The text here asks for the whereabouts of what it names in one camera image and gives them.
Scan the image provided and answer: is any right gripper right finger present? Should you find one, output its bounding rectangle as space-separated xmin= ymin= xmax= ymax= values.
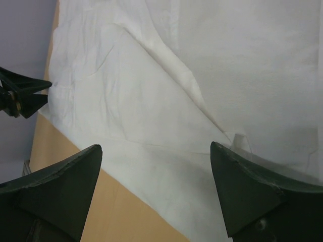
xmin=210 ymin=142 xmax=322 ymax=241

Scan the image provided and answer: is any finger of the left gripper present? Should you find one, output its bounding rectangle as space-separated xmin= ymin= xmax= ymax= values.
xmin=1 ymin=67 xmax=52 ymax=95
xmin=15 ymin=94 xmax=48 ymax=118

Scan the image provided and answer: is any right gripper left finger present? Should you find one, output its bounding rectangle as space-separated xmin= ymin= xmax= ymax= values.
xmin=1 ymin=145 xmax=102 ymax=241

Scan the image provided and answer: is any white long sleeve shirt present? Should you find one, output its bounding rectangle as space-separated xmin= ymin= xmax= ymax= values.
xmin=40 ymin=1 xmax=322 ymax=241

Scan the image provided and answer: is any aluminium side rail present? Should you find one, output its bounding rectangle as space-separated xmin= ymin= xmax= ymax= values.
xmin=22 ymin=160 xmax=32 ymax=176

